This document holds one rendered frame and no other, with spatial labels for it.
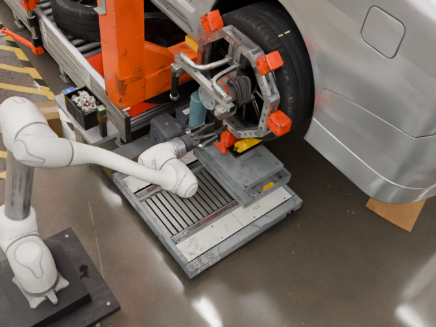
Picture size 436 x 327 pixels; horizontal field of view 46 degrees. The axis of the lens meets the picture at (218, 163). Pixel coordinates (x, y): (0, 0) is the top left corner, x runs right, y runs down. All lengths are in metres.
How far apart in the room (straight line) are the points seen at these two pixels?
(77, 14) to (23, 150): 1.96
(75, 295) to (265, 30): 1.43
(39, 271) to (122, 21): 1.16
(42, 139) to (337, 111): 1.20
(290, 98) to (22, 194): 1.21
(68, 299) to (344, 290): 1.46
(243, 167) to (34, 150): 1.52
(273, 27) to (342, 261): 1.40
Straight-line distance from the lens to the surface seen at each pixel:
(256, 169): 3.01
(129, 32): 2.55
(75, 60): 3.44
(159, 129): 2.91
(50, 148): 1.81
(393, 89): 2.03
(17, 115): 1.90
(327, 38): 2.16
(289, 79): 2.32
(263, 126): 2.43
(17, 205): 2.20
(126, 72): 2.68
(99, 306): 2.44
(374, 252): 3.15
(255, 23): 2.38
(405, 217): 3.37
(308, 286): 2.91
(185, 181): 2.04
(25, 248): 2.21
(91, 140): 2.80
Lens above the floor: 2.51
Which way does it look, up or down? 50 degrees down
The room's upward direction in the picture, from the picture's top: 9 degrees clockwise
